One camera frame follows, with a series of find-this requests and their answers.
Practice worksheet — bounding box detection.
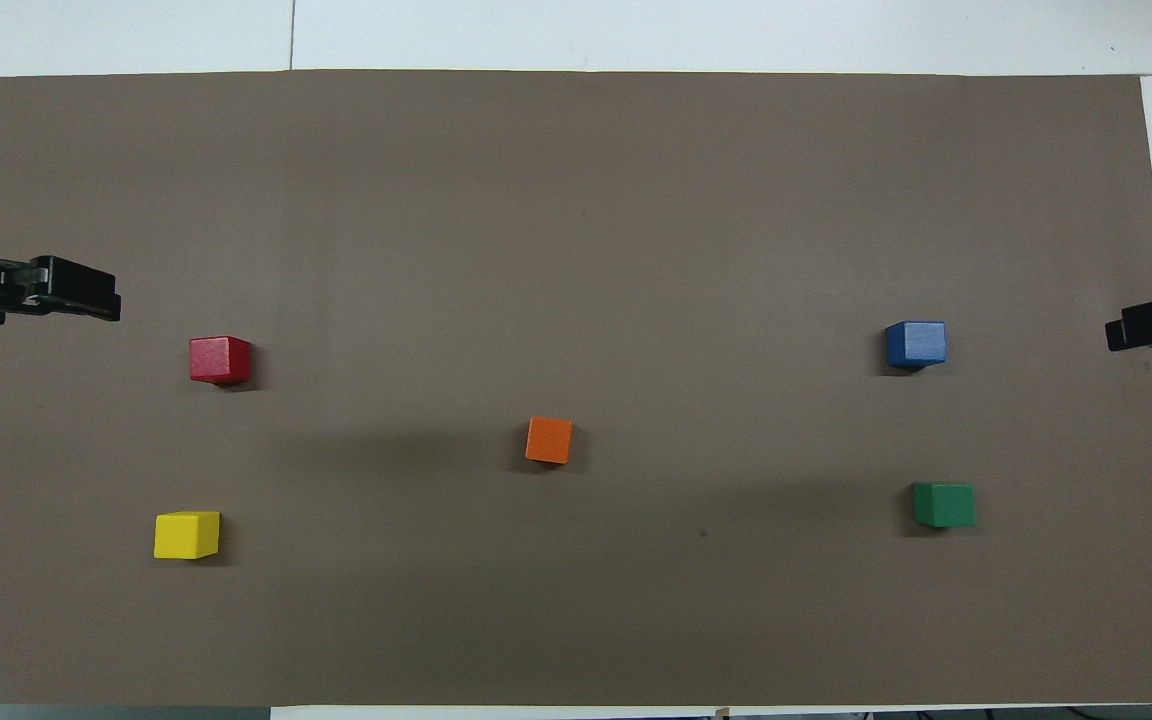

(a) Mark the green wooden block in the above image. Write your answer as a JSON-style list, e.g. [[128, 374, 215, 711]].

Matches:
[[912, 482, 977, 529]]

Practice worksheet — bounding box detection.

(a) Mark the yellow wooden block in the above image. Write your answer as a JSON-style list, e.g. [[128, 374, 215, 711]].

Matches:
[[153, 511, 222, 561]]

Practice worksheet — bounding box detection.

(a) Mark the orange wooden block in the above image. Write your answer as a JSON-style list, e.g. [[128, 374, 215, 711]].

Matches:
[[524, 416, 574, 466]]

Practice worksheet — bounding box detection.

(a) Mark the red wooden block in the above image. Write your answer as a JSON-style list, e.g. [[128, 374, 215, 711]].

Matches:
[[188, 336, 252, 386]]

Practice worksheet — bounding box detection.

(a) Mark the blue wooden block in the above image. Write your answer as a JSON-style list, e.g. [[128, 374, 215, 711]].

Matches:
[[885, 320, 948, 370]]

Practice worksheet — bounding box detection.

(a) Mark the brown table mat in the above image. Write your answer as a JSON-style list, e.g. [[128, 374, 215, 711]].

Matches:
[[0, 69, 1152, 709]]

